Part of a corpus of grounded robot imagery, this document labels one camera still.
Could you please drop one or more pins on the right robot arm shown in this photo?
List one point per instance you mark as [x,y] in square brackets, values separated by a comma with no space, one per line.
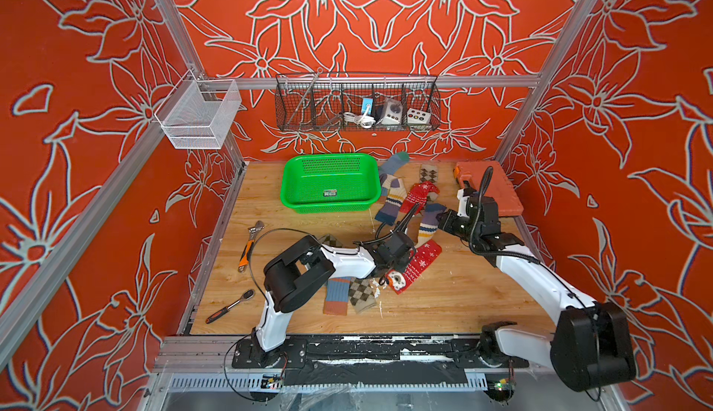
[590,347]

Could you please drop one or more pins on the orange adjustable wrench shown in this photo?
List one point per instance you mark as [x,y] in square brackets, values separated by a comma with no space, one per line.
[253,234]

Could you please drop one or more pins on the brown argyle sock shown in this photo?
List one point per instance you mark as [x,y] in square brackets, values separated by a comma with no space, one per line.
[428,173]
[362,294]

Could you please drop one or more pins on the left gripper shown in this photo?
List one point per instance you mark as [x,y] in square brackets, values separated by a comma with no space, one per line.
[403,262]

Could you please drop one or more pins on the cream purple striped sock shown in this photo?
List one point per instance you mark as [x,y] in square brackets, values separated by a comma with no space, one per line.
[429,223]
[396,195]

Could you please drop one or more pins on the white dotted box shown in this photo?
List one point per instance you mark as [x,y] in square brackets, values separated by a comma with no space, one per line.
[418,119]

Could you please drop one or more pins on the red snowflake christmas sock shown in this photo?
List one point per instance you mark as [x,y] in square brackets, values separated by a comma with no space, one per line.
[418,197]

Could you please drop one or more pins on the blue white small box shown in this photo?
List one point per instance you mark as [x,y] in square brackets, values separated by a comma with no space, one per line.
[366,106]

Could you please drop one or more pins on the orange tool case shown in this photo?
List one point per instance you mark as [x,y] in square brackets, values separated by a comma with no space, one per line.
[500,187]

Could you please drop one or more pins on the clear acrylic wall bin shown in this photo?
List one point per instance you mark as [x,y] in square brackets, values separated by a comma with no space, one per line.
[193,121]

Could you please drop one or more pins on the white power adapter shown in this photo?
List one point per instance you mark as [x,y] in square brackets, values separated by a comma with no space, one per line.
[391,113]

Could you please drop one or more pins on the red penguin christmas sock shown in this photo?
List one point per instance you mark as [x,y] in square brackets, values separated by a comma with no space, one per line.
[425,255]

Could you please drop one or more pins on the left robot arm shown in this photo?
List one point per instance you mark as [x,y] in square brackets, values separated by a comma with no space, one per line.
[294,276]

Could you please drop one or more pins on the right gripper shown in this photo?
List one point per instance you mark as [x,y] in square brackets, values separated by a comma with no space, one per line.
[447,225]

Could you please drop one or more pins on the black wire wall basket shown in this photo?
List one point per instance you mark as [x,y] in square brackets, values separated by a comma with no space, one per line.
[330,101]

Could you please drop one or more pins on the green plastic basket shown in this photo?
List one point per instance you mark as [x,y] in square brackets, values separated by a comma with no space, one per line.
[340,182]

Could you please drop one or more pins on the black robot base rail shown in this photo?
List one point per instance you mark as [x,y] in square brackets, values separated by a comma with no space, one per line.
[373,359]

